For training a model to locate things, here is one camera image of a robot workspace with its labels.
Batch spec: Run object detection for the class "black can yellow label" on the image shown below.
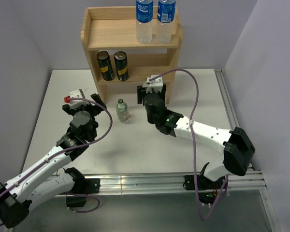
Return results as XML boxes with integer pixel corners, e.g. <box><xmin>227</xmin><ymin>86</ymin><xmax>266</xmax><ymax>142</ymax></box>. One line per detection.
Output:
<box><xmin>114</xmin><ymin>51</ymin><xmax>129</xmax><ymax>81</ymax></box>

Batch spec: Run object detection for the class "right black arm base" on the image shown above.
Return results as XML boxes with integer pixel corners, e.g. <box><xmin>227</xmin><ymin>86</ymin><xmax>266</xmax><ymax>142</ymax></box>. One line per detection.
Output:
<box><xmin>183</xmin><ymin>174</ymin><xmax>229</xmax><ymax>205</ymax></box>

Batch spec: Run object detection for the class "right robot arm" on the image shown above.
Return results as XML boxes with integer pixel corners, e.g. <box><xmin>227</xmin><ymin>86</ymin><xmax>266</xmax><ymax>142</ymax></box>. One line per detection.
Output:
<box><xmin>137</xmin><ymin>83</ymin><xmax>255</xmax><ymax>189</ymax></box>

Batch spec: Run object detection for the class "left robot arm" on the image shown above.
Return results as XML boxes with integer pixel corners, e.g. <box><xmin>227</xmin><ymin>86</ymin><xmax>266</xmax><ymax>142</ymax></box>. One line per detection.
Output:
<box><xmin>0</xmin><ymin>89</ymin><xmax>107</xmax><ymax>229</ymax></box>

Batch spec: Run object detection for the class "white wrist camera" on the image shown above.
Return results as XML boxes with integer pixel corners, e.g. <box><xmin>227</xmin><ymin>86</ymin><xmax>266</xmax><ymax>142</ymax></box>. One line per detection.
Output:
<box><xmin>145</xmin><ymin>75</ymin><xmax>163</xmax><ymax>93</ymax></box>
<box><xmin>64</xmin><ymin>89</ymin><xmax>87</xmax><ymax>109</ymax></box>

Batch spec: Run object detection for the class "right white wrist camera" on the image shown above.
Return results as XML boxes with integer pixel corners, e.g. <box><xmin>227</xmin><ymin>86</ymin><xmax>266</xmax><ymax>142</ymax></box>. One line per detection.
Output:
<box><xmin>145</xmin><ymin>75</ymin><xmax>163</xmax><ymax>93</ymax></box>

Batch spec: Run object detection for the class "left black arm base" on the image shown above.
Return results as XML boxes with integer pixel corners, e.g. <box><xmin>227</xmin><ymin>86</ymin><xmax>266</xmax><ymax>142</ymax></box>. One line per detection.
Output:
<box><xmin>65</xmin><ymin>178</ymin><xmax>101</xmax><ymax>213</ymax></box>

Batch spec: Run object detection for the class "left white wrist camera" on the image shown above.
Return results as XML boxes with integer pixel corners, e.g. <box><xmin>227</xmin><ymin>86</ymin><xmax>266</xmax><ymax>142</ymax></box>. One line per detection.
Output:
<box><xmin>64</xmin><ymin>89</ymin><xmax>87</xmax><ymax>109</ymax></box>

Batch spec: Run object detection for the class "aluminium front rail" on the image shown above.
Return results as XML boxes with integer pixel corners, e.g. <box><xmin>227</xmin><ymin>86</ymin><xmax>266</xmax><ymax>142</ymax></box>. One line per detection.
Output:
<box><xmin>45</xmin><ymin>170</ymin><xmax>266</xmax><ymax>196</ymax></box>

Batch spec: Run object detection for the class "aluminium side rail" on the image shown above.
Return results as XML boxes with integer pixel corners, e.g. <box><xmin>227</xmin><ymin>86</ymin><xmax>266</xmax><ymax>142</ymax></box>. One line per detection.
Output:
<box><xmin>214</xmin><ymin>69</ymin><xmax>281</xmax><ymax>232</ymax></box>

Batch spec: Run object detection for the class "clear glass bottle green cap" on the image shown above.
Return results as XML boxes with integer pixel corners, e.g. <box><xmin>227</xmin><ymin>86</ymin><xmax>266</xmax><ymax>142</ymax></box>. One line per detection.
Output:
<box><xmin>116</xmin><ymin>99</ymin><xmax>129</xmax><ymax>122</ymax></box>

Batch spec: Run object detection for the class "blue label water bottle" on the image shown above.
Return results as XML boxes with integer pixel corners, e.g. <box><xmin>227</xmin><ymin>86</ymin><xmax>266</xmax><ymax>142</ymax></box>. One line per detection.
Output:
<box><xmin>156</xmin><ymin>0</ymin><xmax>176</xmax><ymax>44</ymax></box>

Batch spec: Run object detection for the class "wooden two-tier shelf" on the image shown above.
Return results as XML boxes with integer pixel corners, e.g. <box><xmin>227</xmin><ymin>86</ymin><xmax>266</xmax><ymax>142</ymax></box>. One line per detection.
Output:
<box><xmin>80</xmin><ymin>6</ymin><xmax>183</xmax><ymax>103</ymax></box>

